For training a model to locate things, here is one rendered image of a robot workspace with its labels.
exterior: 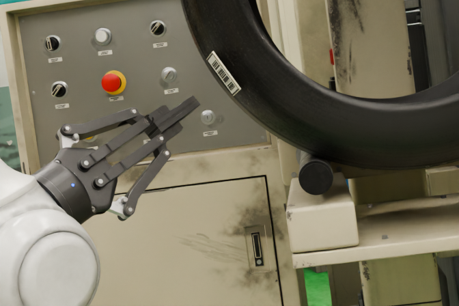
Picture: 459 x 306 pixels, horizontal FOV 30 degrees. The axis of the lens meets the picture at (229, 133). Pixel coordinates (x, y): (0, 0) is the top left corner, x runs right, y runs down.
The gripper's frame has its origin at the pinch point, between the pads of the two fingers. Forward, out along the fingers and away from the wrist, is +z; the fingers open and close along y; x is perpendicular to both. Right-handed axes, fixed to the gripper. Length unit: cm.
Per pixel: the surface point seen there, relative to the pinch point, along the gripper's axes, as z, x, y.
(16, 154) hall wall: 350, -827, -131
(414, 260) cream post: 38, -25, 42
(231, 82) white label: 10.3, 0.2, 0.6
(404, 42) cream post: 54, -11, 11
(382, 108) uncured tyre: 19.1, 9.9, 14.9
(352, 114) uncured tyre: 16.8, 7.4, 13.2
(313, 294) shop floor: 172, -255, 89
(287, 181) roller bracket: 30.1, -29.5, 17.8
